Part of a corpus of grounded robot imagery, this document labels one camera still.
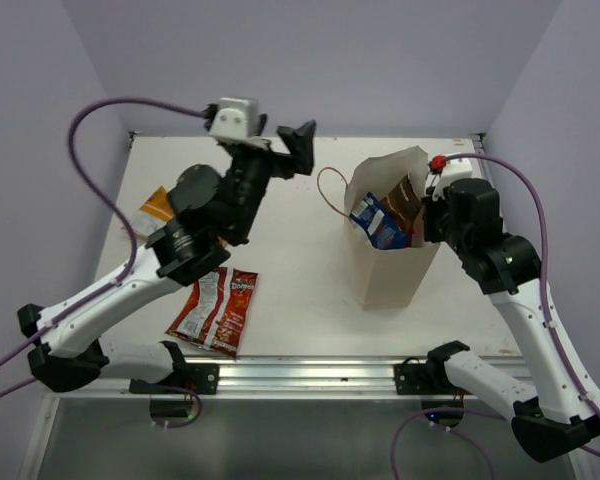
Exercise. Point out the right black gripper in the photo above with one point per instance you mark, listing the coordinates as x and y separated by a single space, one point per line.
431 205

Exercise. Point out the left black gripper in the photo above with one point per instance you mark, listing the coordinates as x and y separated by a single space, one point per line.
301 142

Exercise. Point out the brown snack bag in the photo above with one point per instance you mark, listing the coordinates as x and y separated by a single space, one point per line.
403 205

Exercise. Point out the pink snack bag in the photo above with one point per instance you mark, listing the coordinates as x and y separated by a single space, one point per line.
410 240

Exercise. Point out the blue Burts crisps bag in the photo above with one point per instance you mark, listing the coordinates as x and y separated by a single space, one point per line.
379 227

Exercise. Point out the beige paper bag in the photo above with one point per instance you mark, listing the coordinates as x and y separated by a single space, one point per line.
383 279

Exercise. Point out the red Doritos bag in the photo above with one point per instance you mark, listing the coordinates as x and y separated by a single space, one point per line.
215 314

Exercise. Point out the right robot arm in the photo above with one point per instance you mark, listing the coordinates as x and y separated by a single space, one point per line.
560 410

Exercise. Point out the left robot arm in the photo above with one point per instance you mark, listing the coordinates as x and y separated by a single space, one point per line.
211 212

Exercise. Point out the orange snack bag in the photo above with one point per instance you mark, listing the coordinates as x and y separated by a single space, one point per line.
152 215

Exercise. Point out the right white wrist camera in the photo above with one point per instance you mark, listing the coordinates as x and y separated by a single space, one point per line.
443 172

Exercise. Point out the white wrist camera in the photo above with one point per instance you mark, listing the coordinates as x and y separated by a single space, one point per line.
443 172
236 122

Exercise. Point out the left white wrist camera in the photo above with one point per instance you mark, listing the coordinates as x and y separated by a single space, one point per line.
236 122

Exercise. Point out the right black base bracket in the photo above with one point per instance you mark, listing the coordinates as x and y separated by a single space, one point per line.
413 377

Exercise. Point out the black base bracket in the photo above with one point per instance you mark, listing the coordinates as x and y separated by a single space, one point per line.
198 378
413 377

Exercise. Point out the aluminium mounting rail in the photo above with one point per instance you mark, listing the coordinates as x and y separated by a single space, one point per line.
267 377

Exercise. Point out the left black base bracket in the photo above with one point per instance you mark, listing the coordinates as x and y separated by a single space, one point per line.
198 378

